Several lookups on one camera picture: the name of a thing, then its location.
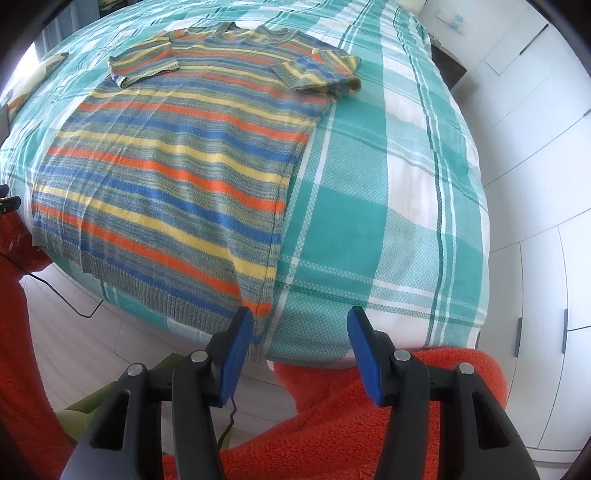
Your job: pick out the orange fleece garment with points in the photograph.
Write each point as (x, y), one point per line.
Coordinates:
(337, 433)

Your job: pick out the dark nightstand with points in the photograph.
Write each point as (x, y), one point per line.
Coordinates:
(451, 69)

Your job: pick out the patterned cushion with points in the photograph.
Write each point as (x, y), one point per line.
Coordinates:
(26, 87)

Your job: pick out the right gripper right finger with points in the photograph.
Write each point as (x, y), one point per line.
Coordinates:
(477, 438)

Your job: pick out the striped knit sweater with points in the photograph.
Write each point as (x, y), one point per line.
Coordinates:
(169, 180)

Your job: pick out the white wardrobe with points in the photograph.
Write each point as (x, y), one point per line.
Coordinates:
(526, 99)

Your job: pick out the wall outlet plate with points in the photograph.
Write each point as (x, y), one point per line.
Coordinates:
(453, 19)

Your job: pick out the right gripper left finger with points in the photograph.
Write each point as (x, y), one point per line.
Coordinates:
(123, 439)

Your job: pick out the teal plaid bedspread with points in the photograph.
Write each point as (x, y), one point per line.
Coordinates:
(386, 210)

